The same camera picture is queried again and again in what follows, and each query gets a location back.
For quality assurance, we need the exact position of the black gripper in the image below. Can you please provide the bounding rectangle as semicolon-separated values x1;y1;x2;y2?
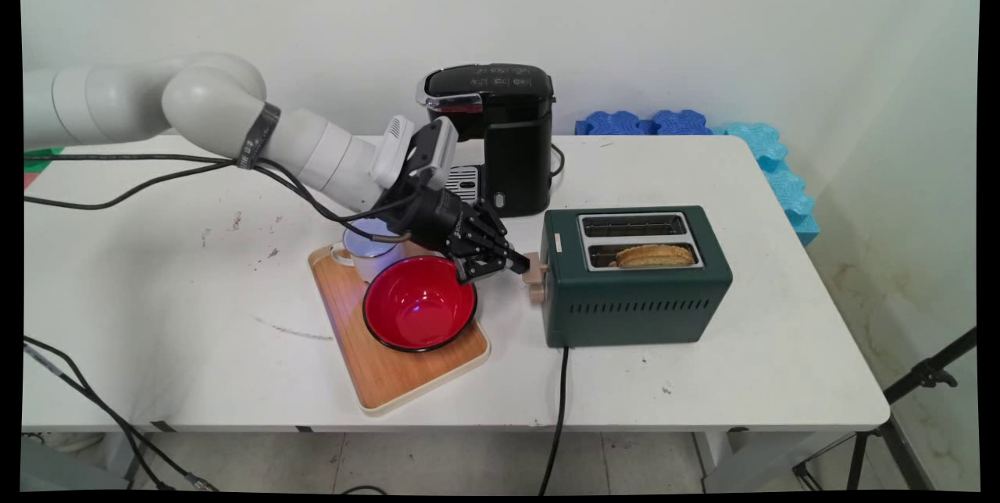
381;178;532;286

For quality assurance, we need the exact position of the beige toaster lever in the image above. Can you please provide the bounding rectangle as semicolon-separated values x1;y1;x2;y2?
521;251;551;287

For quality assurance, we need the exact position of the red bowl black rim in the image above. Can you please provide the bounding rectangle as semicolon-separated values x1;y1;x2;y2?
362;254;480;354

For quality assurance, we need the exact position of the black coffee machine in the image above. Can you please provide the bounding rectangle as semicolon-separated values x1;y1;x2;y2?
416;62;558;219

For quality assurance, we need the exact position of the white enamel mug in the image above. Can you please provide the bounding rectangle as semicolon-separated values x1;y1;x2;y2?
330;217;407;284

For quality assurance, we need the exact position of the green two-slot toaster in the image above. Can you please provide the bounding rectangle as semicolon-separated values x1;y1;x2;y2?
541;205;734;350

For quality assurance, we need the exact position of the wooden serving tray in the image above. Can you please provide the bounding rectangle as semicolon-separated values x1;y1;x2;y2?
306;234;492;416

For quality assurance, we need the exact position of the toasted bread slice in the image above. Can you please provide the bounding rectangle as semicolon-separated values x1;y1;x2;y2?
609;243;697;269

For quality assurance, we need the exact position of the dark blue foam mat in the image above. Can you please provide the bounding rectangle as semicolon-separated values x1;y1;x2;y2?
574;109;714;137

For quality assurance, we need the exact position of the white table leg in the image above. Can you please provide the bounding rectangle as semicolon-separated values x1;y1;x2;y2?
691;429;751;488

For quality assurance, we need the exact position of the light blue foam mat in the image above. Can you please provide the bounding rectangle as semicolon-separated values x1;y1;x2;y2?
709;121;820;248

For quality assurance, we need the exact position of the grey metal table leg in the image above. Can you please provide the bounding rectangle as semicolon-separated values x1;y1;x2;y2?
121;431;157;488

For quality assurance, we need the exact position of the black tripod stand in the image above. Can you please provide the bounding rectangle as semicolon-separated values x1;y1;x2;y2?
791;326;978;493

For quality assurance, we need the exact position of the green foam mat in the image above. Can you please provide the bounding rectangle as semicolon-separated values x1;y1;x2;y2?
23;147;65;174

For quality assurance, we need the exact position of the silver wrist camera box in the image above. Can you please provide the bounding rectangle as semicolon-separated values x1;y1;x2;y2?
370;115;460;193

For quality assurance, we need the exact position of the black toaster power cable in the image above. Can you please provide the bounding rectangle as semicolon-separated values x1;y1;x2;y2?
537;344;570;497

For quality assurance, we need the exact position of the black strap on arm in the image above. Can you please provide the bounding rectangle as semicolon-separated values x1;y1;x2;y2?
237;102;282;171

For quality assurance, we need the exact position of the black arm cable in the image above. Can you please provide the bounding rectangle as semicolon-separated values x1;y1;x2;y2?
23;152;413;244
23;162;239;212

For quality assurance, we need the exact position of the black floor cable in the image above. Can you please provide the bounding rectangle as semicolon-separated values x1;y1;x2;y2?
22;334;221;493
22;342;169;491

